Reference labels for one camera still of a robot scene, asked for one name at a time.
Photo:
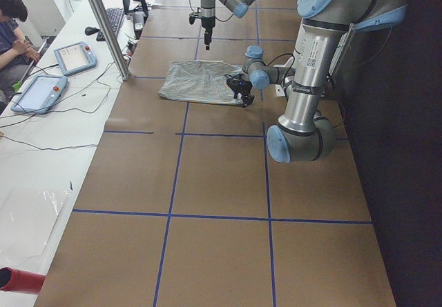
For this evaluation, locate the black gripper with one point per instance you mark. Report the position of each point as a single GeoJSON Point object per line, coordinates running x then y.
{"type": "Point", "coordinates": [208, 23]}
{"type": "Point", "coordinates": [240, 90]}

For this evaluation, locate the navy white striped polo shirt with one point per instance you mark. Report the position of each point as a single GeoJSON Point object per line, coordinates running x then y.
{"type": "Point", "coordinates": [200, 81]}

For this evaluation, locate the black power adapter box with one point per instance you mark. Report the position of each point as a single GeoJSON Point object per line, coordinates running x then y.
{"type": "Point", "coordinates": [138, 23]}

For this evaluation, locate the black keyboard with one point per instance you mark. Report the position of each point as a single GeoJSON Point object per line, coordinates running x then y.
{"type": "Point", "coordinates": [115, 18]}

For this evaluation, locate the black computer mouse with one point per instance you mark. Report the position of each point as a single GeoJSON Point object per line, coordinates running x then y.
{"type": "Point", "coordinates": [91, 30]}

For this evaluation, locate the upper teach pendant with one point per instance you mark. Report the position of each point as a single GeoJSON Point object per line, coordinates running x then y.
{"type": "Point", "coordinates": [75, 58]}

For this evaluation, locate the teach pendant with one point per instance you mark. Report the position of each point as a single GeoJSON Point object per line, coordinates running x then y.
{"type": "Point", "coordinates": [75, 58]}
{"type": "Point", "coordinates": [41, 94]}

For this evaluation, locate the lower teach pendant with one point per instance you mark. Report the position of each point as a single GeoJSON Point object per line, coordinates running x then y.
{"type": "Point", "coordinates": [41, 94]}

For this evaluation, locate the seated person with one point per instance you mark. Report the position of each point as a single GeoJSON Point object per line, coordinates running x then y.
{"type": "Point", "coordinates": [16, 52]}

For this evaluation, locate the clear plastic sheet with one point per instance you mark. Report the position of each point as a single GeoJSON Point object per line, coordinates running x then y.
{"type": "Point", "coordinates": [28, 217]}

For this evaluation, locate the red cylinder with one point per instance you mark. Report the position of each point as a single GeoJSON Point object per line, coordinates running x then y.
{"type": "Point", "coordinates": [20, 281]}

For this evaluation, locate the aluminium frame post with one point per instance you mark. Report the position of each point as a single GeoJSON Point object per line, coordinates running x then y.
{"type": "Point", "coordinates": [100, 14]}

